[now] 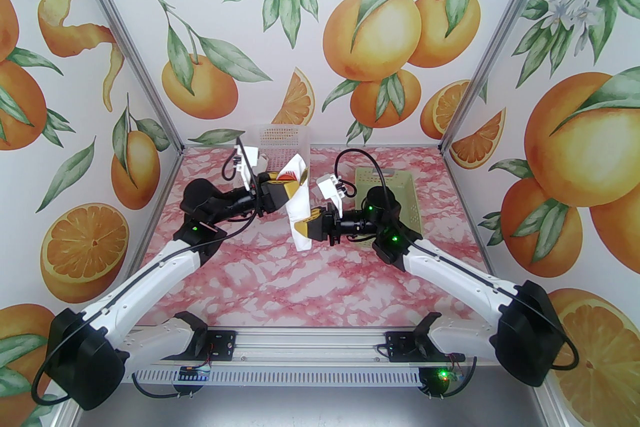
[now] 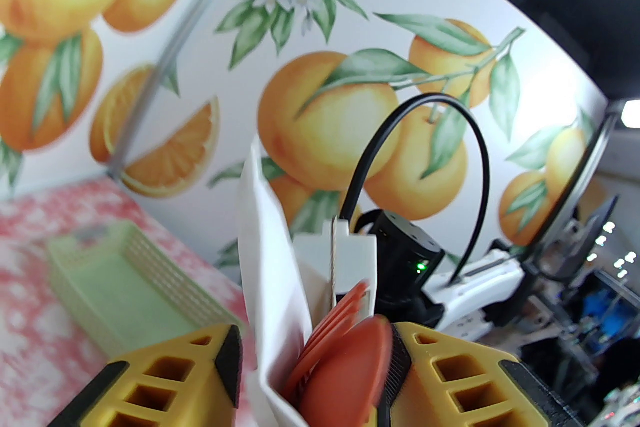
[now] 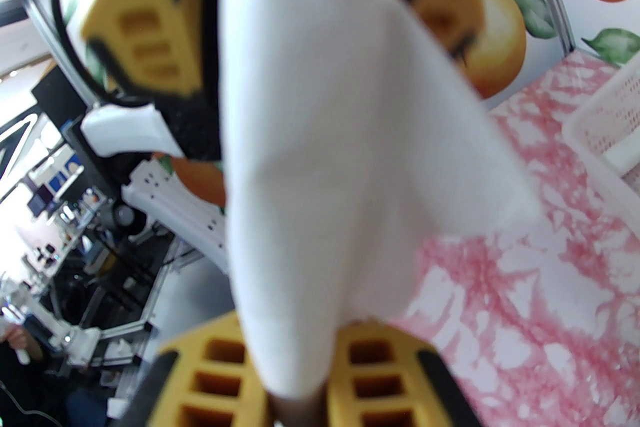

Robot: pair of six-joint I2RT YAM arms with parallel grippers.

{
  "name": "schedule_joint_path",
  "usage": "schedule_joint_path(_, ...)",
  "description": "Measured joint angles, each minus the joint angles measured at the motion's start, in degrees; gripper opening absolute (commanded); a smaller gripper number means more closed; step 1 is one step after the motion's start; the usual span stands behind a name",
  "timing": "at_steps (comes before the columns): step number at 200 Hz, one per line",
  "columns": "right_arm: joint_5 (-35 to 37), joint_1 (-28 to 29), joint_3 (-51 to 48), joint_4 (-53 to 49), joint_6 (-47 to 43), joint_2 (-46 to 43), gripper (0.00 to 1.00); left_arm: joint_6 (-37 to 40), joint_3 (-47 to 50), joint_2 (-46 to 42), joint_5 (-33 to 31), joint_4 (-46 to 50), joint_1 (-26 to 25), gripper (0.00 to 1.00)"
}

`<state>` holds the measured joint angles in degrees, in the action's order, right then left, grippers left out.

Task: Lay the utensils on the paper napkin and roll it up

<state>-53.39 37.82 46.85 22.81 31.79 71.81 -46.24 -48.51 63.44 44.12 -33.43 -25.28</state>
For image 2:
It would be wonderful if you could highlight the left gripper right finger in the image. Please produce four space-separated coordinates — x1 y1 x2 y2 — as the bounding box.
377 321 586 427

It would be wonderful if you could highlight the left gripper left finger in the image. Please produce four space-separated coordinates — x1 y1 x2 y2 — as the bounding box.
47 324 246 427

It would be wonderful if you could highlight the orange plastic fork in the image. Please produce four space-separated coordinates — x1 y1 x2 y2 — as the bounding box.
282 280 373 415

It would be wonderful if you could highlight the orange plastic spoon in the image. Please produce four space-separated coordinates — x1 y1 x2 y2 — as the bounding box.
299 315 396 427

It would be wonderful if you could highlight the white paper napkin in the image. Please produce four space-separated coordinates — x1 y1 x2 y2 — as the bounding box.
237 135 351 427

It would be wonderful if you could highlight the green plastic basket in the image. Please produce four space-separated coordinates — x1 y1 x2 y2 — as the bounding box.
46 220 248 358

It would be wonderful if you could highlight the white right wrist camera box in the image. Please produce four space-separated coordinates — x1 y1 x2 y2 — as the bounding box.
292 217 378 315

